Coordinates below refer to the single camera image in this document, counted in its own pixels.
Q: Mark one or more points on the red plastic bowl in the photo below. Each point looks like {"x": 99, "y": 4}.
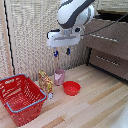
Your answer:
{"x": 71, "y": 88}

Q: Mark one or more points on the yellow red snack bag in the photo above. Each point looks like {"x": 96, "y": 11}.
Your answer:
{"x": 45, "y": 83}

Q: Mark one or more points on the red plastic shopping basket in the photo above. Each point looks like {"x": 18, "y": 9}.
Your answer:
{"x": 21, "y": 100}

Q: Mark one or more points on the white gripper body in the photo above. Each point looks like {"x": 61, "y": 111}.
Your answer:
{"x": 63, "y": 38}

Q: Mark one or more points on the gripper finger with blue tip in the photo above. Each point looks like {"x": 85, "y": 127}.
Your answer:
{"x": 68, "y": 51}
{"x": 55, "y": 52}

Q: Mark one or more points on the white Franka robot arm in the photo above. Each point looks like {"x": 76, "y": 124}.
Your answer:
{"x": 71, "y": 13}

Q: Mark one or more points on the pink plastic cup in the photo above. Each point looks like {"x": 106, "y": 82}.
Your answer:
{"x": 59, "y": 77}

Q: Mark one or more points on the beige woven folding screen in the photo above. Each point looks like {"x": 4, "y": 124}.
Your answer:
{"x": 33, "y": 33}

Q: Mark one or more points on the brown wooden drawer cabinet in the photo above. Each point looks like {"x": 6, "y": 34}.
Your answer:
{"x": 110, "y": 43}

